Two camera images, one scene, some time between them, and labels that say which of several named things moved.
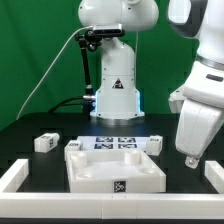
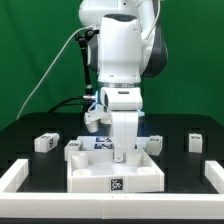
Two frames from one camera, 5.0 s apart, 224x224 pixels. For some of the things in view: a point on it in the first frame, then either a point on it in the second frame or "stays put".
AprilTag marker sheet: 112,143 stays put
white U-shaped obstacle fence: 110,205 stays put
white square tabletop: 114,171 stays put
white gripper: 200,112 to 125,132
